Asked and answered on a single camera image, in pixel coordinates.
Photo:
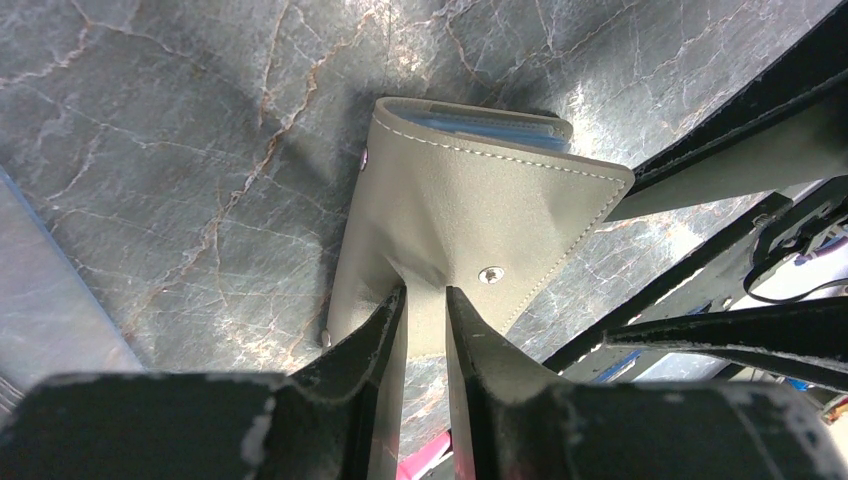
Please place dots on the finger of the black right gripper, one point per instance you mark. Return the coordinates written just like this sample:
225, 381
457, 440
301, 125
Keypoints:
806, 341
786, 127

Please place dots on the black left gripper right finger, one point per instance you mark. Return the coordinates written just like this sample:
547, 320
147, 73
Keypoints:
512, 418

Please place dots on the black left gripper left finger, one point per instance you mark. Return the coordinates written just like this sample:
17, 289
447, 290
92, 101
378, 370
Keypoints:
336, 418

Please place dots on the pink cylindrical marker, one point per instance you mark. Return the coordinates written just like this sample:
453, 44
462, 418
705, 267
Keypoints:
417, 465

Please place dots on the beige card holder wallet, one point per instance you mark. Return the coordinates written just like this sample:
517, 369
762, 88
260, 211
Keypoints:
489, 201

